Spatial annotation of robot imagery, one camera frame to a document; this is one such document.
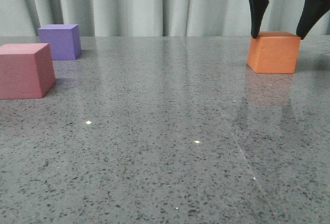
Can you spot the orange foam cube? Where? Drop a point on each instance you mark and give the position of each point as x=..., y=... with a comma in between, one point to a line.
x=274, y=52

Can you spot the purple foam cube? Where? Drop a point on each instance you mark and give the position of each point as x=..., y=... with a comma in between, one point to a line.
x=64, y=40

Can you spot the grey-green curtain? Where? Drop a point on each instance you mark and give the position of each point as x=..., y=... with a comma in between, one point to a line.
x=132, y=18

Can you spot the pink foam cube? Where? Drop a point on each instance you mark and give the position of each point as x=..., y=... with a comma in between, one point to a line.
x=27, y=70

